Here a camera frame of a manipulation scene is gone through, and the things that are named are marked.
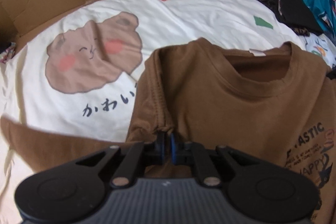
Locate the floral patterned folded cloth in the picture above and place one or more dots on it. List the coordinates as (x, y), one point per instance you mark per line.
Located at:
(8, 53)

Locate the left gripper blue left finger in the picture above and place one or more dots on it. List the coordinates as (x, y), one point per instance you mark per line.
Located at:
(137, 159)

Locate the brown printed t-shirt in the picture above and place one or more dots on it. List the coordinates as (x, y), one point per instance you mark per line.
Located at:
(267, 122)

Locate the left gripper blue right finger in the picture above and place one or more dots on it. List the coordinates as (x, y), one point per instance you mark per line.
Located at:
(196, 157)

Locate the cream bear print bedsheet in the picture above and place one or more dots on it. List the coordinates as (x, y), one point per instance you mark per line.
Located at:
(79, 77)

